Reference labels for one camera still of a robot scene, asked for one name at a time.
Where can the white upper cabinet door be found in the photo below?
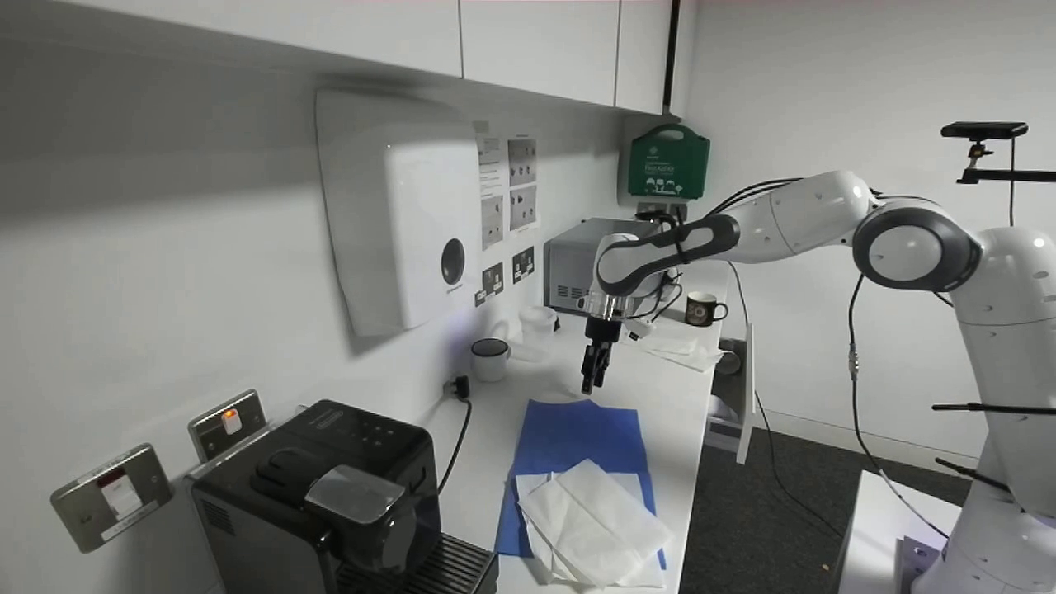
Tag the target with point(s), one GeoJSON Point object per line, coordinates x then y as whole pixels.
{"type": "Point", "coordinates": [333, 28]}
{"type": "Point", "coordinates": [538, 44]}
{"type": "Point", "coordinates": [643, 50]}

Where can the wall instruction poster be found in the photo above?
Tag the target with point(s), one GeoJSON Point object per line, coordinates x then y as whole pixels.
{"type": "Point", "coordinates": [494, 219]}
{"type": "Point", "coordinates": [523, 208]}
{"type": "Point", "coordinates": [523, 158]}

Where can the steel wall socket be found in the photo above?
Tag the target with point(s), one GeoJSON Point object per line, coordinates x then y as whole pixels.
{"type": "Point", "coordinates": [227, 424]}
{"type": "Point", "coordinates": [109, 496]}
{"type": "Point", "coordinates": [523, 266]}
{"type": "Point", "coordinates": [494, 279]}

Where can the clear plastic jug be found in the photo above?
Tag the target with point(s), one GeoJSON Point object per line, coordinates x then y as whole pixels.
{"type": "Point", "coordinates": [537, 324]}

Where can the silver microwave oven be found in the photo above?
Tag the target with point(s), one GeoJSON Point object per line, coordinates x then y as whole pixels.
{"type": "Point", "coordinates": [567, 266]}

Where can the black camera on stand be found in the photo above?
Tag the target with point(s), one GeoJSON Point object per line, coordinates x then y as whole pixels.
{"type": "Point", "coordinates": [980, 130]}

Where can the white paper cloth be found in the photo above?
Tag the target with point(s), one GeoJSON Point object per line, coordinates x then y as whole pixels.
{"type": "Point", "coordinates": [599, 528]}
{"type": "Point", "coordinates": [687, 350]}

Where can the black mug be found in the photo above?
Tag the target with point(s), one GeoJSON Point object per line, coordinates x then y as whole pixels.
{"type": "Point", "coordinates": [701, 310]}

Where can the white robot base table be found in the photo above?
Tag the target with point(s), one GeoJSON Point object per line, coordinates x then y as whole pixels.
{"type": "Point", "coordinates": [880, 528]}

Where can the small white wall notice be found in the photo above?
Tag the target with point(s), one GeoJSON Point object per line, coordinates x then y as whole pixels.
{"type": "Point", "coordinates": [491, 163]}

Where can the green first aid box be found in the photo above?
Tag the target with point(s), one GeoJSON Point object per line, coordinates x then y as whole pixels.
{"type": "Point", "coordinates": [668, 163]}

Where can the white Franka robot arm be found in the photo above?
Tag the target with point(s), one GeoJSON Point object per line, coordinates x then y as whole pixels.
{"type": "Point", "coordinates": [792, 216]}

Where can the small white jar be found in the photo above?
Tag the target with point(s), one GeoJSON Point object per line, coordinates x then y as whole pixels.
{"type": "Point", "coordinates": [491, 361]}

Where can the white paper towel dispenser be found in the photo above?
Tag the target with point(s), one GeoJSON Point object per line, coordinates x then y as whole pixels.
{"type": "Point", "coordinates": [430, 232]}

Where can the black coffee machine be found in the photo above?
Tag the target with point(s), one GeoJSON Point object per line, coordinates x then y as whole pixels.
{"type": "Point", "coordinates": [333, 463]}

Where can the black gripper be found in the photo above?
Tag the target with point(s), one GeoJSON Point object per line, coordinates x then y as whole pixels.
{"type": "Point", "coordinates": [606, 333]}

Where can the blue cloth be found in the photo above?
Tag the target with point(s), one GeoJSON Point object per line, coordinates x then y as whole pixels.
{"type": "Point", "coordinates": [582, 440]}

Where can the black vertical conduit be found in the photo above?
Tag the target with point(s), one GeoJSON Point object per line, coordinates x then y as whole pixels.
{"type": "Point", "coordinates": [670, 54]}

